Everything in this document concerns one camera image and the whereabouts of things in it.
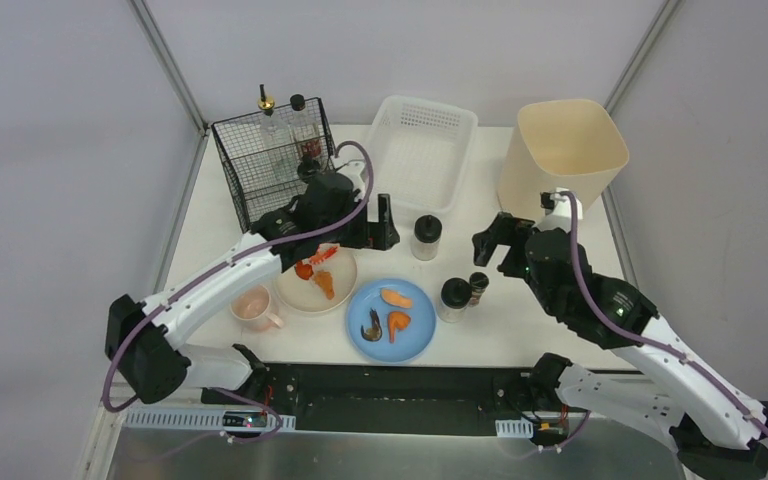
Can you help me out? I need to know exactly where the black lid jar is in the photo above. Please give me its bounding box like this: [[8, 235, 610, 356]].
[[436, 277, 472, 323], [410, 214, 442, 261]]

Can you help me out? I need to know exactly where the red label sauce bottle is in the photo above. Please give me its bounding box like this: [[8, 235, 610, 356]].
[[289, 94, 322, 159]]

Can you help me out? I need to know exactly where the gold cap oil bottle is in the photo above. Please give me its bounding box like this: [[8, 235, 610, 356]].
[[257, 84, 291, 183]]

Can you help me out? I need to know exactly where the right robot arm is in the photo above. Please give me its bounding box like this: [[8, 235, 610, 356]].
[[472, 210, 768, 479]]

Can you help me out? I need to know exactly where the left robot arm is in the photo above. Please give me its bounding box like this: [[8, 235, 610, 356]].
[[104, 173, 399, 404]]

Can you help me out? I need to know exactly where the red toy shrimp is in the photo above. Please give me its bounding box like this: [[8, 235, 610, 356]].
[[308, 245, 339, 265]]

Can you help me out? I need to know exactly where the orange fried piece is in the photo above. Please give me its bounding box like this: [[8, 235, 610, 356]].
[[312, 270, 335, 300]]

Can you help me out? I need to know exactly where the small dark spice jar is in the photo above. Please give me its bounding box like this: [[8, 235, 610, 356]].
[[468, 272, 489, 307]]

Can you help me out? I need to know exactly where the orange toy salmon slice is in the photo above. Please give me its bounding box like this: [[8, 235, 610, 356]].
[[380, 288, 413, 309]]

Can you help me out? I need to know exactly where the red toy crab claw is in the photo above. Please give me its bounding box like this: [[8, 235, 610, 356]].
[[294, 260, 315, 281]]

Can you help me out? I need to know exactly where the cream plate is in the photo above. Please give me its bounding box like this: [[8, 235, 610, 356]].
[[273, 245, 358, 315]]

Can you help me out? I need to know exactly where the blue plate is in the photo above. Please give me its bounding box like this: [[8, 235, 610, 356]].
[[345, 278, 437, 364]]

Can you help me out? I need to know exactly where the orange toy chicken leg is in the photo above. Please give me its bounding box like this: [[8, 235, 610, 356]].
[[387, 310, 411, 344]]

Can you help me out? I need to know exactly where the white plastic basket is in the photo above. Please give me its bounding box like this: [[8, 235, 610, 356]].
[[364, 95, 478, 219]]

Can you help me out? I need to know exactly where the beige trash bin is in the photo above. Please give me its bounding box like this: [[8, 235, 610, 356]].
[[496, 99, 630, 221]]

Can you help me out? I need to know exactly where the pink mug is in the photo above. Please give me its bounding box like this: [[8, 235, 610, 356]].
[[229, 286, 285, 333]]

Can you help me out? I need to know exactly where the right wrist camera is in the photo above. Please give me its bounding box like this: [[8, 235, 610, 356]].
[[536, 188, 575, 232]]

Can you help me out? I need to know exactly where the black wire rack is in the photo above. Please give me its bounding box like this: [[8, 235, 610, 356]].
[[211, 97, 335, 232]]

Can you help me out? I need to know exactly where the black base frame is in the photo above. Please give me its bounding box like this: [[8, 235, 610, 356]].
[[201, 363, 561, 436]]

